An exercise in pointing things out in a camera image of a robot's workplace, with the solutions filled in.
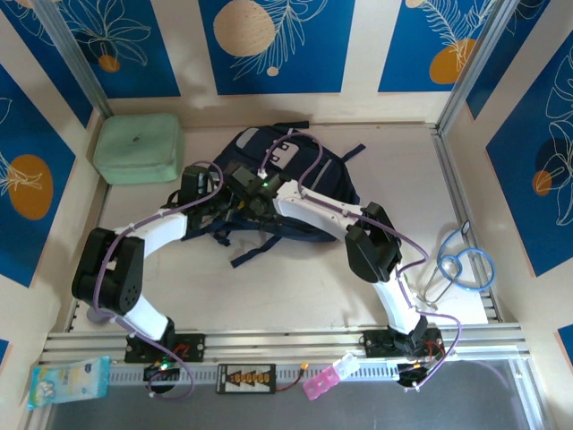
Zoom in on mint green zippered case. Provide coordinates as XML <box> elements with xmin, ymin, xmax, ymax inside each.
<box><xmin>92</xmin><ymin>111</ymin><xmax>186</xmax><ymax>185</ymax></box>

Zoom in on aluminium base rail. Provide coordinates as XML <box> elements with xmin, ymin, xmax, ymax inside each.
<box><xmin>38</xmin><ymin>322</ymin><xmax>534</xmax><ymax>359</ymax></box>

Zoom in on pink plastic pill box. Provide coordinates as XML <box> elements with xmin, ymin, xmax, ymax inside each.
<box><xmin>302</xmin><ymin>352</ymin><xmax>361</xmax><ymax>400</ymax></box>

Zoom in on black charger board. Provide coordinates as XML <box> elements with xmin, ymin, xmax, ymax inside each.
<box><xmin>216</xmin><ymin>362</ymin><xmax>278</xmax><ymax>395</ymax></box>

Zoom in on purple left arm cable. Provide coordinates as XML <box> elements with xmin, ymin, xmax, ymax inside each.
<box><xmin>93</xmin><ymin>160</ymin><xmax>225</xmax><ymax>403</ymax></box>

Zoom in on blue floral wall panel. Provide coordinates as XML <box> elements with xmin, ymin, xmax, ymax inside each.
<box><xmin>198</xmin><ymin>0</ymin><xmax>357</xmax><ymax>96</ymax></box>
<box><xmin>485</xmin><ymin>42</ymin><xmax>573</xmax><ymax>278</ymax></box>
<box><xmin>0</xmin><ymin>64</ymin><xmax>77</xmax><ymax>288</ymax></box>
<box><xmin>57</xmin><ymin>0</ymin><xmax>182</xmax><ymax>99</ymax></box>
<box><xmin>378</xmin><ymin>0</ymin><xmax>509</xmax><ymax>94</ymax></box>

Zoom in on grey slotted cable duct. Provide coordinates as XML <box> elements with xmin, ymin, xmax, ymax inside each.
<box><xmin>107</xmin><ymin>357</ymin><xmax>404</xmax><ymax>386</ymax></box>

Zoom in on aluminium corner post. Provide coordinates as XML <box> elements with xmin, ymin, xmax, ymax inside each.
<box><xmin>33</xmin><ymin>0</ymin><xmax>113</xmax><ymax>118</ymax></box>
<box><xmin>436</xmin><ymin>0</ymin><xmax>526</xmax><ymax>133</ymax></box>

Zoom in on small black electronics board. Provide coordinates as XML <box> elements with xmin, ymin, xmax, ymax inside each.
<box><xmin>142</xmin><ymin>361</ymin><xmax>181</xmax><ymax>383</ymax></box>
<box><xmin>396</xmin><ymin>361</ymin><xmax>438</xmax><ymax>391</ymax></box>

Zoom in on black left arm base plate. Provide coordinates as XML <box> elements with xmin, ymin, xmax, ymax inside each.
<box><xmin>124</xmin><ymin>331</ymin><xmax>206</xmax><ymax>364</ymax></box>

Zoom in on red wire with yellow connector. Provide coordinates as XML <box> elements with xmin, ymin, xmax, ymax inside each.
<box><xmin>275</xmin><ymin>361</ymin><xmax>311</xmax><ymax>391</ymax></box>

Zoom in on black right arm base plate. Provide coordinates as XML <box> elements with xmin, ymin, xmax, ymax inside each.
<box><xmin>363</xmin><ymin>329</ymin><xmax>445</xmax><ymax>359</ymax></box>

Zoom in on blue wet wipes packet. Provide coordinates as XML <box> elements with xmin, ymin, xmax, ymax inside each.
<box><xmin>27</xmin><ymin>356</ymin><xmax>111</xmax><ymax>412</ymax></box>

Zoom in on white paper sheet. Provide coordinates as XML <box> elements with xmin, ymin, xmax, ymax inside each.
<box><xmin>427</xmin><ymin>286</ymin><xmax>490</xmax><ymax>324</ymax></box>

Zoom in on navy blue backpack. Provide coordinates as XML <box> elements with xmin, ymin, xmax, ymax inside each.
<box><xmin>167</xmin><ymin>120</ymin><xmax>366</xmax><ymax>270</ymax></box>

